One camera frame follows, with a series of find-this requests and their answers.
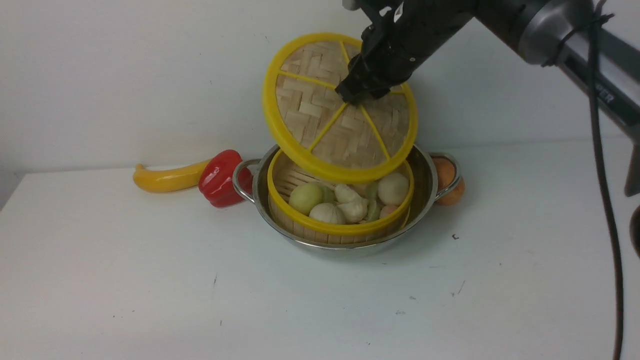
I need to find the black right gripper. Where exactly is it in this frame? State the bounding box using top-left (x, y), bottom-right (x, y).
top-left (335, 0), bottom-right (476, 104)

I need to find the bamboo steamer lid yellow frame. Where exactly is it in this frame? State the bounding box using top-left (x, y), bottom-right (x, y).
top-left (262, 32), bottom-right (418, 183)

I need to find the bamboo steamer basket yellow rim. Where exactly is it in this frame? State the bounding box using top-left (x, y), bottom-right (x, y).
top-left (266, 150), bottom-right (415, 246)

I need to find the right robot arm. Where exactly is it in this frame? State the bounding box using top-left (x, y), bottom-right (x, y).
top-left (336, 0), bottom-right (640, 198)

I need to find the stainless steel pot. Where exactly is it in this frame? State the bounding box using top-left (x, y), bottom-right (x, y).
top-left (231, 145), bottom-right (462, 258)

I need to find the orange fruit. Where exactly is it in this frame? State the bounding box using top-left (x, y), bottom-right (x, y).
top-left (432, 157), bottom-right (466, 207)

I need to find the white round bun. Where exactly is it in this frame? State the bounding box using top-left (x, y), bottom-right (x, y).
top-left (377, 172), bottom-right (410, 207)

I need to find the small green dumpling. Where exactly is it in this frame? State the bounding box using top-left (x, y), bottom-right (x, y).
top-left (365, 182), bottom-right (382, 223)

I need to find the white dumpling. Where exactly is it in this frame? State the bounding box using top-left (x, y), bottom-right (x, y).
top-left (334, 184), bottom-right (362, 204)

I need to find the pink dumpling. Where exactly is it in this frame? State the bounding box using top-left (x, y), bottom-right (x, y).
top-left (379, 204), bottom-right (398, 219)

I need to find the pale flat dumpling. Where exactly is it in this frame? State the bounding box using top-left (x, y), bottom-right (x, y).
top-left (337, 198), bottom-right (369, 224)

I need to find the yellow-green bun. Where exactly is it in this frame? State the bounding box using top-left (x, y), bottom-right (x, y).
top-left (288, 183), bottom-right (324, 215)

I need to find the beige round bun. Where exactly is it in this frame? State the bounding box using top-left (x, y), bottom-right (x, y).
top-left (308, 203), bottom-right (346, 225)

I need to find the red bell pepper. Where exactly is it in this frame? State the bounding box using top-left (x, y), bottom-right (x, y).
top-left (198, 149), bottom-right (243, 208)

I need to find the yellow banana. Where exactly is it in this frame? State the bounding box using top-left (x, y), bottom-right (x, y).
top-left (132, 159), bottom-right (210, 194)

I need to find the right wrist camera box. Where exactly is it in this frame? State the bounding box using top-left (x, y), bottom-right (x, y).
top-left (342, 0), bottom-right (361, 11)

